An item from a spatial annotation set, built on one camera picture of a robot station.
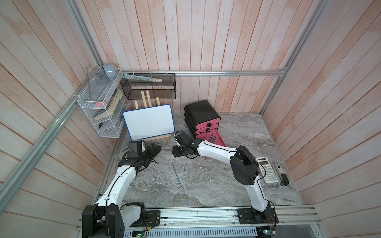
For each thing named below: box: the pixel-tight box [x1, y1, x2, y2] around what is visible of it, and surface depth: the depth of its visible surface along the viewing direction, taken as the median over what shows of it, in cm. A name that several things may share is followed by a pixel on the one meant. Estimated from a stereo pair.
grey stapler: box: [272, 162, 290, 189], surface depth 86 cm
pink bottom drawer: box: [195, 128, 227, 147], surface depth 105 cm
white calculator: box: [255, 156, 279, 184], surface depth 90 cm
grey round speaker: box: [103, 63, 118, 80], surface depth 84 cm
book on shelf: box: [93, 88, 124, 121], surface depth 83 cm
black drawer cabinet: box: [184, 99, 221, 139], surface depth 101 cm
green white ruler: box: [123, 72, 163, 83], surface depth 93 cm
